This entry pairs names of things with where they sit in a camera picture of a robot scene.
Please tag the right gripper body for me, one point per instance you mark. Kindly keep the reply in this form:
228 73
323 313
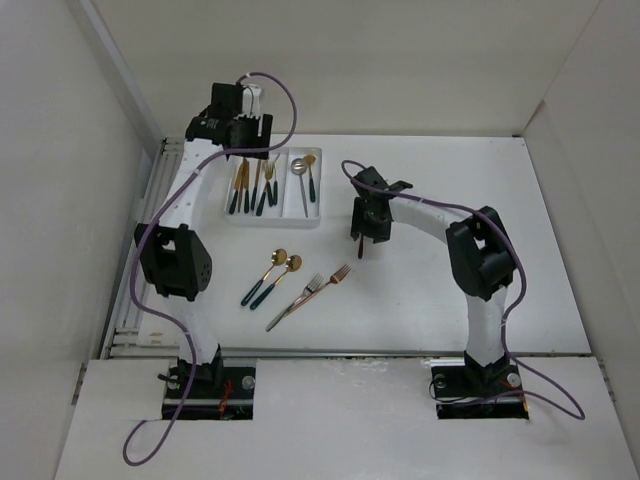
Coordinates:
364 221

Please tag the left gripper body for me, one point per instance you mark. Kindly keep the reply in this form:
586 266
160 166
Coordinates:
249 131

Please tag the copper fork green handle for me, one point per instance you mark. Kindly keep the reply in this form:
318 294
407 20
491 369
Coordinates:
360 247

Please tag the gold knife green handle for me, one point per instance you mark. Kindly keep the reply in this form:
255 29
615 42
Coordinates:
237 183
245 186
256 178

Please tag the gold fork green handle crossed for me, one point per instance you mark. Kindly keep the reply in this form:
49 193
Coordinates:
274 185

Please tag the silver spoon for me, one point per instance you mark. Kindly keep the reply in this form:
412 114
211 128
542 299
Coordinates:
299 168

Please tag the gold spoon green handle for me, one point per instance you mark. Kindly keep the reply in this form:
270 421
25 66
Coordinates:
292 264
278 258
310 160

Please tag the white three-compartment cutlery tray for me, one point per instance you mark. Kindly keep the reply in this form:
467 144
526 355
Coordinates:
288 212

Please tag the silver fork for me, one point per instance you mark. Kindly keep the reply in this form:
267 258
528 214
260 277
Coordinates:
310 288

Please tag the gold fork green handle front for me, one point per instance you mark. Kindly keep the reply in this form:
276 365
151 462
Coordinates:
270 168

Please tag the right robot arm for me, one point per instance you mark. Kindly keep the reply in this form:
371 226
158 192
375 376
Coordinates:
482 265

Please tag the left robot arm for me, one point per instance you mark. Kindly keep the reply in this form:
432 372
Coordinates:
171 256

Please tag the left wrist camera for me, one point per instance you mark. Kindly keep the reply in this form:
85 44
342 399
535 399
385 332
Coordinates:
252 96

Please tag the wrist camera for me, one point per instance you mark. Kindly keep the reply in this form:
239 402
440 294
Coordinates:
252 96
399 186

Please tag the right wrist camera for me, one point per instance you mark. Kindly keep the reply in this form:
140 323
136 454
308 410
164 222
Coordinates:
399 186

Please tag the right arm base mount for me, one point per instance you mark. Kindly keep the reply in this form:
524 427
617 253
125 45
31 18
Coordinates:
460 394

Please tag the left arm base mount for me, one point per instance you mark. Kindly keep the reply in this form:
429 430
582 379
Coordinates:
230 397

